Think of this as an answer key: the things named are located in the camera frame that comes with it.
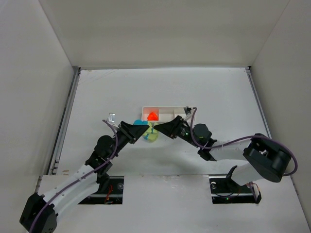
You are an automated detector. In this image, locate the green lego block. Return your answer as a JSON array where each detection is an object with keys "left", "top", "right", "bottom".
[
  {"left": 143, "top": 121, "right": 158, "bottom": 136},
  {"left": 146, "top": 133, "right": 158, "bottom": 143}
]

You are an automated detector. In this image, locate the orange round lego piece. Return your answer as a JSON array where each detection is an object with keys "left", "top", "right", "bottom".
[{"left": 147, "top": 112, "right": 159, "bottom": 121}]

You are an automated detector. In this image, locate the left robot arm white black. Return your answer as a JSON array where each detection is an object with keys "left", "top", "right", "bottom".
[{"left": 19, "top": 121, "right": 149, "bottom": 233}]

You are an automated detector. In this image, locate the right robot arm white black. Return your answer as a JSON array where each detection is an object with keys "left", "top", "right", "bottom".
[{"left": 154, "top": 116, "right": 292, "bottom": 185}]

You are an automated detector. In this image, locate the white three-compartment tray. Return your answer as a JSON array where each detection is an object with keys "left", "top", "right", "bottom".
[{"left": 141, "top": 106, "right": 191, "bottom": 123}]

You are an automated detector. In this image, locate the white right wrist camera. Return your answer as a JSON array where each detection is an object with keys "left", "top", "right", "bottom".
[{"left": 184, "top": 106, "right": 192, "bottom": 121}]

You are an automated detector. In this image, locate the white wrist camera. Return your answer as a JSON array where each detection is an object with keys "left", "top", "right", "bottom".
[
  {"left": 184, "top": 106, "right": 192, "bottom": 121},
  {"left": 107, "top": 113, "right": 116, "bottom": 123}
]

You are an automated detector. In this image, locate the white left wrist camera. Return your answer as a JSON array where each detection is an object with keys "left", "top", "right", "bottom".
[{"left": 107, "top": 113, "right": 116, "bottom": 123}]

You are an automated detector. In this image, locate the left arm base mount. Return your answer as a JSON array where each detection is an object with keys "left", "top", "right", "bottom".
[{"left": 79, "top": 176, "right": 124, "bottom": 205}]

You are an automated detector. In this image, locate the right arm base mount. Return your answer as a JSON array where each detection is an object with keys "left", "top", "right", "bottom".
[{"left": 208, "top": 166, "right": 262, "bottom": 204}]

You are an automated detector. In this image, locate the left aluminium table rail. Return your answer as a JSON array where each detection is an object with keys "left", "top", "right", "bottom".
[{"left": 44, "top": 66, "right": 81, "bottom": 175}]

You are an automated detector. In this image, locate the aluminium table rail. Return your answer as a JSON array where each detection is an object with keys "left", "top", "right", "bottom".
[
  {"left": 245, "top": 67, "right": 272, "bottom": 138},
  {"left": 44, "top": 66, "right": 81, "bottom": 175}
]

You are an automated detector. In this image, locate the right aluminium table rail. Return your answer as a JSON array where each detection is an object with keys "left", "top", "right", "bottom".
[{"left": 245, "top": 67, "right": 272, "bottom": 138}]

